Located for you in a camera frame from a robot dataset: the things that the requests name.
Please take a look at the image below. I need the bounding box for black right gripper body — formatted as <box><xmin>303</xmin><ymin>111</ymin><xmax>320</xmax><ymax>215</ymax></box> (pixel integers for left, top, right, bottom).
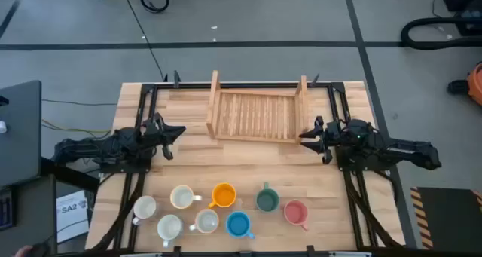
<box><xmin>315</xmin><ymin>115</ymin><xmax>343</xmax><ymax>166</ymax></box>

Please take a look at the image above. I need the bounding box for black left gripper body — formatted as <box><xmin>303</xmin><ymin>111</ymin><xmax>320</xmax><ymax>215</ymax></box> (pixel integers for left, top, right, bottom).
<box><xmin>139</xmin><ymin>112</ymin><xmax>175</xmax><ymax>161</ymax></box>

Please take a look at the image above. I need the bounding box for cream mug orange rim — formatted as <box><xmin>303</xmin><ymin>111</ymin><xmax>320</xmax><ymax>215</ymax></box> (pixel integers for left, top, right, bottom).
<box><xmin>169</xmin><ymin>184</ymin><xmax>203</xmax><ymax>210</ymax></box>

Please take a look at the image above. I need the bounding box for pink mug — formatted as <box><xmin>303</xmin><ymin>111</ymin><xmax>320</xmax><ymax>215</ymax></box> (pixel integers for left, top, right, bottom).
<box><xmin>283</xmin><ymin>199</ymin><xmax>310</xmax><ymax>231</ymax></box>

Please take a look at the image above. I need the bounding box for green mug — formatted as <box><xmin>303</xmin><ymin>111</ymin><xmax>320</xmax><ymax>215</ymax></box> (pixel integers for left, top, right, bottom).
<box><xmin>255</xmin><ymin>181</ymin><xmax>280</xmax><ymax>213</ymax></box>

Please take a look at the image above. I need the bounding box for white ceramic mug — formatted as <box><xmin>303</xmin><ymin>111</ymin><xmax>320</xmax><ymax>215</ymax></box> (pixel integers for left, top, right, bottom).
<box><xmin>131</xmin><ymin>194</ymin><xmax>158</xmax><ymax>226</ymax></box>
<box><xmin>156</xmin><ymin>213</ymin><xmax>185</xmax><ymax>249</ymax></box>

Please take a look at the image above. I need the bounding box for yellow-dotted mug orange rim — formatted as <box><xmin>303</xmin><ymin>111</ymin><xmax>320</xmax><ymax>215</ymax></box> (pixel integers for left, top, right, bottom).
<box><xmin>188</xmin><ymin>208</ymin><xmax>220</xmax><ymax>234</ymax></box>

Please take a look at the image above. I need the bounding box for faceted blue mug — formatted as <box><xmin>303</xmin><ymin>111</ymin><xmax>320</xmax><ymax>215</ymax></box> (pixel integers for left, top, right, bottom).
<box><xmin>224</xmin><ymin>210</ymin><xmax>256</xmax><ymax>240</ymax></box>

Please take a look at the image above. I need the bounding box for slatted wooden rack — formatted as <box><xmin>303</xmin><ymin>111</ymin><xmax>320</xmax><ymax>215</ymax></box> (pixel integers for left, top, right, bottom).
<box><xmin>205</xmin><ymin>69</ymin><xmax>310</xmax><ymax>145</ymax></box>

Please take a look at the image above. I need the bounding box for white paper sheet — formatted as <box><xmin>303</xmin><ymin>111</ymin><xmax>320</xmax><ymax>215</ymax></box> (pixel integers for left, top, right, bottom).
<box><xmin>56</xmin><ymin>189</ymin><xmax>90</xmax><ymax>243</ymax></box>

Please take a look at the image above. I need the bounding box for black box with hazard stripes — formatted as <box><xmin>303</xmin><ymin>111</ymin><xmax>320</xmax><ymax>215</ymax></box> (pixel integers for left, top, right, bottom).
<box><xmin>410</xmin><ymin>186</ymin><xmax>482</xmax><ymax>250</ymax></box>

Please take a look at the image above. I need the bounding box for orange vacuum cleaner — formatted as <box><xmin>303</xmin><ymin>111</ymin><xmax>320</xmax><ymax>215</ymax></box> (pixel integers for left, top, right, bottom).
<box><xmin>447</xmin><ymin>62</ymin><xmax>482</xmax><ymax>107</ymax></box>

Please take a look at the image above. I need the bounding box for person's hand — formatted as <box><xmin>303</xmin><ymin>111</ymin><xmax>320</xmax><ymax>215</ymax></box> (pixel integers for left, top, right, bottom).
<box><xmin>13</xmin><ymin>244</ymin><xmax>35</xmax><ymax>257</ymax></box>

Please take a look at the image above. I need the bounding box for yellow-green cable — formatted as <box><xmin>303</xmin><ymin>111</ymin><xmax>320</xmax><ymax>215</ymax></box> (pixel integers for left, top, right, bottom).
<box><xmin>41</xmin><ymin>118</ymin><xmax>114</xmax><ymax>136</ymax></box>

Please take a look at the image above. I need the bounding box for thin black cable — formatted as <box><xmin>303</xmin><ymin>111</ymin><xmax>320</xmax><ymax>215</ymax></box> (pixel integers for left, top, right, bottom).
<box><xmin>41</xmin><ymin>98</ymin><xmax>118</xmax><ymax>107</ymax></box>

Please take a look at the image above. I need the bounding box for long black floor cable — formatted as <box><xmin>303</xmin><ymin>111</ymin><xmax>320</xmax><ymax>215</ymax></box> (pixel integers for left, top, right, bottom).
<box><xmin>120</xmin><ymin>0</ymin><xmax>166</xmax><ymax>81</ymax></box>

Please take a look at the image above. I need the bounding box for coiled black cable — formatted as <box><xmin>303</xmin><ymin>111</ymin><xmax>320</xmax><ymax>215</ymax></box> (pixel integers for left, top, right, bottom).
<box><xmin>139</xmin><ymin>0</ymin><xmax>170</xmax><ymax>14</ymax></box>

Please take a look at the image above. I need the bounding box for black vacuum hose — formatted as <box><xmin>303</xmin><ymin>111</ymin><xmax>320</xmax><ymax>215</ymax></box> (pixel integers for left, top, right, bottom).
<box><xmin>400</xmin><ymin>17</ymin><xmax>482</xmax><ymax>50</ymax></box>

